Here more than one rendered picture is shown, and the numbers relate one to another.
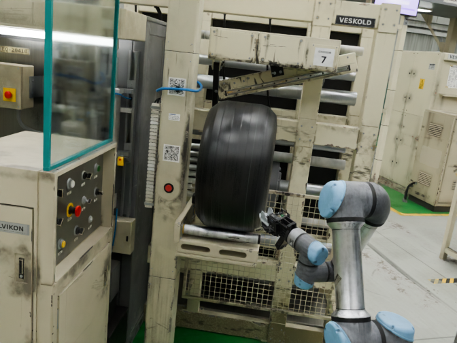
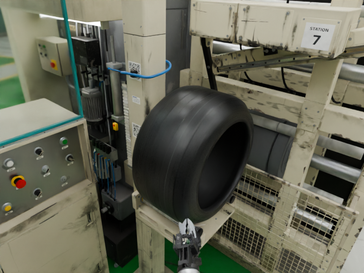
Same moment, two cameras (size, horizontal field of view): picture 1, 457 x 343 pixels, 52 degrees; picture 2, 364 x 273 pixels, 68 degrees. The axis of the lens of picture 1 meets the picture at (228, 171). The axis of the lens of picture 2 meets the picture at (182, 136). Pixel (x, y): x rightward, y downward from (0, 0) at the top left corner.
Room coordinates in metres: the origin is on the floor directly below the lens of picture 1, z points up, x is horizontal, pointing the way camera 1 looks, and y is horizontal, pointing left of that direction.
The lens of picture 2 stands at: (1.20, -0.53, 1.83)
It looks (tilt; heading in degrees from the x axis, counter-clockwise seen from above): 29 degrees down; 33
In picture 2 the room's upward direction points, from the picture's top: 2 degrees clockwise
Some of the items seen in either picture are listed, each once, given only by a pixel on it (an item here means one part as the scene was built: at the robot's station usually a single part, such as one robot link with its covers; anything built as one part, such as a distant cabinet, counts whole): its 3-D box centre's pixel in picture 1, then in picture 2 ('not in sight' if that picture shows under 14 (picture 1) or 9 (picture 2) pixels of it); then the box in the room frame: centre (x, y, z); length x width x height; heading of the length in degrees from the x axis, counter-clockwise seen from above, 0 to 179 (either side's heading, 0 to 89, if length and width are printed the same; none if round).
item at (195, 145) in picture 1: (194, 168); not in sight; (2.48, 0.18, 1.05); 0.20 x 0.15 x 0.30; 85
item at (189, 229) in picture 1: (220, 233); (170, 214); (1.94, 0.00, 0.90); 0.35 x 0.05 x 0.05; 85
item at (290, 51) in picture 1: (273, 50); (266, 23); (2.37, -0.15, 1.71); 0.61 x 0.25 x 0.15; 85
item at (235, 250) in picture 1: (217, 247); (169, 223); (1.95, 0.01, 0.84); 0.36 x 0.09 x 0.06; 85
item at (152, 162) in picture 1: (154, 156); (131, 129); (2.06, 0.34, 1.19); 0.05 x 0.04 x 0.48; 175
